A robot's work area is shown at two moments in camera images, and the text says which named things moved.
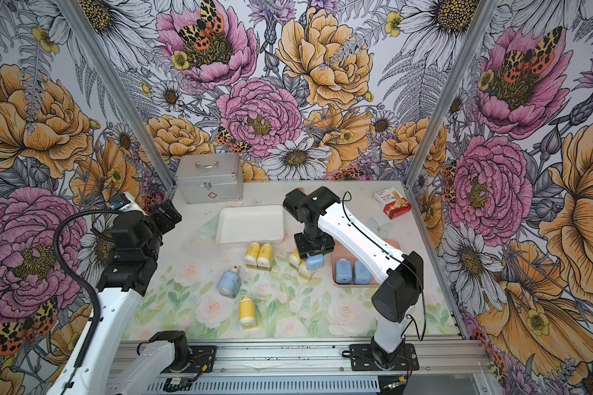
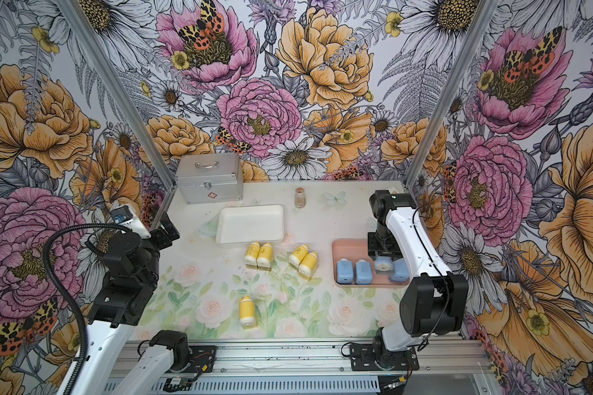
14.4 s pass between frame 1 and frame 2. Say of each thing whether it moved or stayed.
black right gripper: moved
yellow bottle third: stayed
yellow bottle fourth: stayed
